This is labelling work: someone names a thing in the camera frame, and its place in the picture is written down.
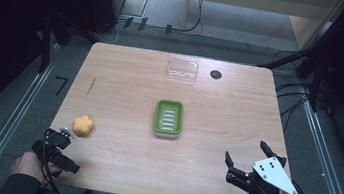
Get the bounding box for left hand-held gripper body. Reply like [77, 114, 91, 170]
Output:
[28, 121, 86, 181]

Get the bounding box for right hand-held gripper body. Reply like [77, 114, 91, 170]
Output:
[223, 149, 304, 194]

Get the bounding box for green soap dish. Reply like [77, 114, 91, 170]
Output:
[151, 97, 187, 142]

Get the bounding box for person's left hand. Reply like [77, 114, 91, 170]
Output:
[9, 148, 64, 186]

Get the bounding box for black round table grommet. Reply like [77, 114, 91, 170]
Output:
[209, 68, 224, 81]

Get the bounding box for clear plastic container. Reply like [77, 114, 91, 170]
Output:
[164, 56, 201, 84]

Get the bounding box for black tripod stand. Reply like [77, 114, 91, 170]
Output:
[252, 0, 344, 117]

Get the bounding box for pale wooden furniture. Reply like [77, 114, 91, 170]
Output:
[180, 0, 344, 57]

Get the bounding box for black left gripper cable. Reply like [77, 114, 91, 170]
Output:
[34, 126, 71, 194]

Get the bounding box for bundle of black floor cables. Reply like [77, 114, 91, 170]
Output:
[263, 48, 341, 139]

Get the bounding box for black hanging cable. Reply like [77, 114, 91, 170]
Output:
[170, 0, 207, 35]

